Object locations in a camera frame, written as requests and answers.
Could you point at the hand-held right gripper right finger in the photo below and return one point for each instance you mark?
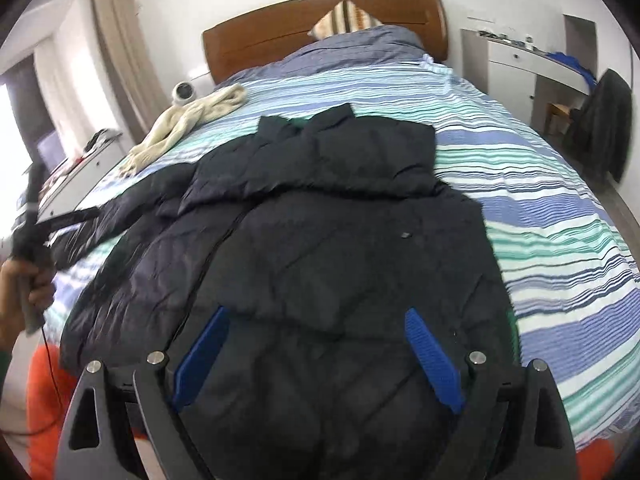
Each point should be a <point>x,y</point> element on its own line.
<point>432,360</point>

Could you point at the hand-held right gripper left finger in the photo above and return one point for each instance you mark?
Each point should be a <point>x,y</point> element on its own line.
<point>200,355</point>

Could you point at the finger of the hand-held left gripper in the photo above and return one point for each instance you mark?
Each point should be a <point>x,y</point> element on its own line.
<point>70,218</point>

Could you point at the black puffer jacket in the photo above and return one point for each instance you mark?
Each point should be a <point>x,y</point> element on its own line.
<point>325,240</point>

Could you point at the pile of small clothes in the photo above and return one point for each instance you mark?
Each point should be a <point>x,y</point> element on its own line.
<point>102,140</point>

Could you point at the dark clothes on chair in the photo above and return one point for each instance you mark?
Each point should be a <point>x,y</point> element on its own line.
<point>602,120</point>

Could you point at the person's left hand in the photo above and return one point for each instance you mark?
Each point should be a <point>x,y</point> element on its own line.
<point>15,295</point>

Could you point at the white dresser with drawers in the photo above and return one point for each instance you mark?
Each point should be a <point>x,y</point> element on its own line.
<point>85,170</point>

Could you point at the laptop screen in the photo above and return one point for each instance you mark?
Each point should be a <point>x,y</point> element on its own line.
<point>49,147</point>

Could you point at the cream fleece garment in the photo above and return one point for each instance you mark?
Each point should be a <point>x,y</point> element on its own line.
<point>185,120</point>

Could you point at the person's orange pants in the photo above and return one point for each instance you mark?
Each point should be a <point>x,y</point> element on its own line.
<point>45,410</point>

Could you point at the beige curtain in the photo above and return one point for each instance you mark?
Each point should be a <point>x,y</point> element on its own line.
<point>125,55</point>

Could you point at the striped bed duvet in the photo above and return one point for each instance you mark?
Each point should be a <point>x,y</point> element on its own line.
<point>525,200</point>

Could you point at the white nightstand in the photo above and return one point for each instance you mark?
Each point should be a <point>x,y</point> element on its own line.
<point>200,77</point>

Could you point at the wooden stool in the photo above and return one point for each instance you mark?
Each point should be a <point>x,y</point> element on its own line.
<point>559,115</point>

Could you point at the wooden headboard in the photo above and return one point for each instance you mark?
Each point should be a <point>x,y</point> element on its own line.
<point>280,20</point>

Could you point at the white desk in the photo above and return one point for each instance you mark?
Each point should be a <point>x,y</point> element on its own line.
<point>515,60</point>

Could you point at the blue checked quilt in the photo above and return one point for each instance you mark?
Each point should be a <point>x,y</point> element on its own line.
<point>350,47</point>

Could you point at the blue cloth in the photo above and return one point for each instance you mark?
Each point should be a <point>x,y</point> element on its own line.
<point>575,65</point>

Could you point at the striped brown pillow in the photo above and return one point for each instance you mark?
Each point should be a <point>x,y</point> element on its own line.
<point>345,17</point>

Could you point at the white security camera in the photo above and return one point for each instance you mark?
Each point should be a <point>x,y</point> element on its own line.
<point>182,92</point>

